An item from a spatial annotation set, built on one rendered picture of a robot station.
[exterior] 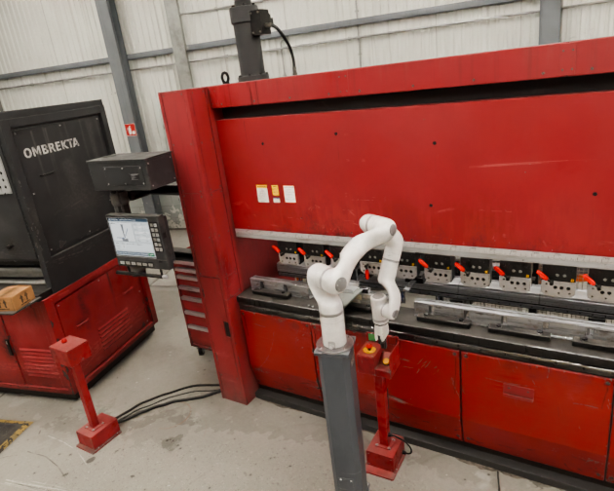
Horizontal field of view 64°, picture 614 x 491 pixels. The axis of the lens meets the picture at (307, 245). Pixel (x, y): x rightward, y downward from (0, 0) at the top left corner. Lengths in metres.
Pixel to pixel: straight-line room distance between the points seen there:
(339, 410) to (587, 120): 1.79
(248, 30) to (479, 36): 4.32
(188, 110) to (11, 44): 7.11
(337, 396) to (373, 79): 1.64
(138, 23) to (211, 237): 5.59
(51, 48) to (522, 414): 8.59
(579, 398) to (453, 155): 1.37
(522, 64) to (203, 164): 1.89
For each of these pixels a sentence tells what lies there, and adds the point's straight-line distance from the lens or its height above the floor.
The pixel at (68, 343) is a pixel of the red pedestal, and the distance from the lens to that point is 3.69.
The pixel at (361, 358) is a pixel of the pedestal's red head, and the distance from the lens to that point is 2.84.
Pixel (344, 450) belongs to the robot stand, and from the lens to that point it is 2.83.
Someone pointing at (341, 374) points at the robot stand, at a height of 0.88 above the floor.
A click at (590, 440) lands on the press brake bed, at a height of 0.38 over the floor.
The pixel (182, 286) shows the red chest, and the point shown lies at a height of 0.73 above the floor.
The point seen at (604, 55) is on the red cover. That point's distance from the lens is 2.44.
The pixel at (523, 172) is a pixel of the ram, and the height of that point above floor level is 1.74.
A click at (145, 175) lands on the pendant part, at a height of 1.84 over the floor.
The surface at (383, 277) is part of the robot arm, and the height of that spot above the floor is 1.26.
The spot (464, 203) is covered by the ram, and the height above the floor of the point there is 1.58.
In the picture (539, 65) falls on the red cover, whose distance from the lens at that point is 2.46.
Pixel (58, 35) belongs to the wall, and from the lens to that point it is 9.38.
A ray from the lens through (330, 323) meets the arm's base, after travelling 2.40.
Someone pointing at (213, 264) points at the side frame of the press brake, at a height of 1.15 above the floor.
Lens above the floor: 2.31
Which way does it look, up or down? 19 degrees down
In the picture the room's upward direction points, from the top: 7 degrees counter-clockwise
